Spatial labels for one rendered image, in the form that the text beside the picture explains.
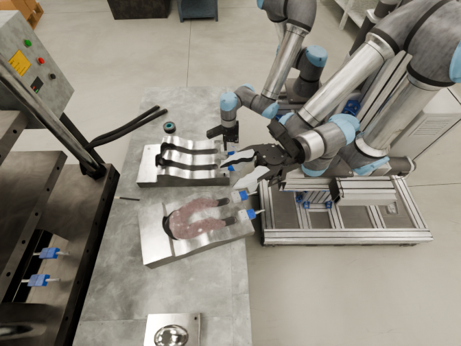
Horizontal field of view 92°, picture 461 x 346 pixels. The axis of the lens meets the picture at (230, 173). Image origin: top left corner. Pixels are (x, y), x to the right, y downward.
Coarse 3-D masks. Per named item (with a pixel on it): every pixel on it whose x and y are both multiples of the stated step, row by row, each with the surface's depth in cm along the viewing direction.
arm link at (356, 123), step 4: (332, 116) 90; (336, 116) 89; (340, 116) 89; (344, 116) 89; (348, 116) 89; (352, 116) 89; (328, 120) 90; (332, 120) 88; (348, 120) 87; (352, 120) 87; (356, 120) 87; (356, 124) 85; (356, 128) 84; (356, 132) 85
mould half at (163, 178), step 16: (160, 144) 133; (176, 144) 125; (192, 144) 130; (208, 144) 130; (144, 160) 127; (176, 160) 120; (192, 160) 124; (208, 160) 124; (144, 176) 121; (160, 176) 115; (176, 176) 115; (192, 176) 118; (208, 176) 118; (224, 176) 117
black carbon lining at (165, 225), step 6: (222, 198) 114; (228, 198) 114; (222, 204) 113; (168, 216) 107; (162, 222) 101; (168, 222) 106; (228, 222) 108; (234, 222) 108; (168, 228) 105; (168, 234) 103
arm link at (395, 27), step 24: (432, 0) 49; (384, 24) 56; (408, 24) 52; (360, 48) 60; (384, 48) 57; (336, 72) 64; (360, 72) 60; (312, 96) 69; (336, 96) 64; (288, 120) 72; (312, 120) 68
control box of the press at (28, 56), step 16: (0, 16) 90; (16, 16) 92; (0, 32) 85; (16, 32) 92; (32, 32) 100; (0, 48) 85; (16, 48) 92; (32, 48) 100; (16, 64) 92; (32, 64) 99; (48, 64) 108; (32, 80) 99; (48, 80) 108; (64, 80) 119; (0, 96) 94; (48, 96) 108; (64, 96) 119; (32, 128) 111; (96, 160) 155
